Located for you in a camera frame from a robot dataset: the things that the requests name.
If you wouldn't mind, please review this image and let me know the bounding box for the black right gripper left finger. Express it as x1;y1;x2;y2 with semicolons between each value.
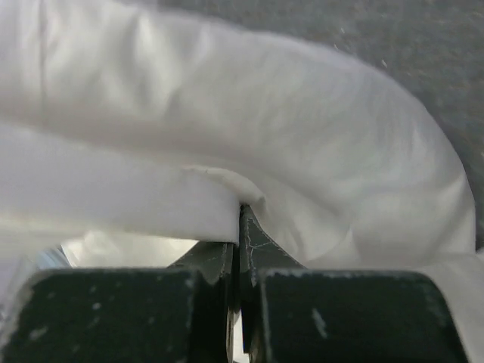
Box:
1;242;238;362

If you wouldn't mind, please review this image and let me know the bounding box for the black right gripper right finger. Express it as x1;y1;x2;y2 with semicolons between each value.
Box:
240;206;467;362

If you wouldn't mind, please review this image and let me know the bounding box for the white shirt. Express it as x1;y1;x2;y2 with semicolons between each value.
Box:
1;1;483;362

